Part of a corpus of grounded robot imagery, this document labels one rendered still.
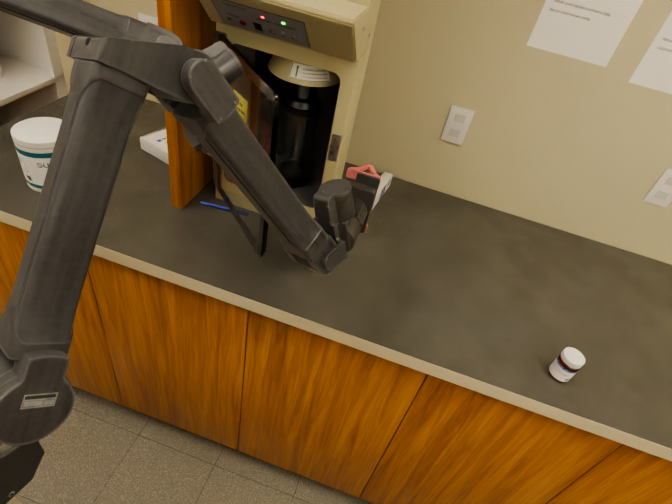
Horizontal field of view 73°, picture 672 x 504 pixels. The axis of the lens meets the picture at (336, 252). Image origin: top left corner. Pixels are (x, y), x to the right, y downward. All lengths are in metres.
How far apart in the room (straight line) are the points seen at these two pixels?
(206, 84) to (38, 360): 0.33
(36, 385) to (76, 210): 0.18
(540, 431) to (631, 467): 0.22
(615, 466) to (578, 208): 0.75
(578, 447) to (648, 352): 0.30
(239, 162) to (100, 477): 1.47
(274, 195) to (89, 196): 0.25
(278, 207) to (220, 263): 0.48
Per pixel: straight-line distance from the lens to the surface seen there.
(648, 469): 1.35
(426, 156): 1.55
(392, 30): 1.44
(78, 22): 0.88
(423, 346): 1.06
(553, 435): 1.25
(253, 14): 0.98
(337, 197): 0.78
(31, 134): 1.34
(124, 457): 1.92
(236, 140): 0.61
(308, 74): 1.09
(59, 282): 0.55
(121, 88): 0.52
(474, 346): 1.11
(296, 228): 0.72
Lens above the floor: 1.73
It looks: 41 degrees down
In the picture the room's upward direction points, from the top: 14 degrees clockwise
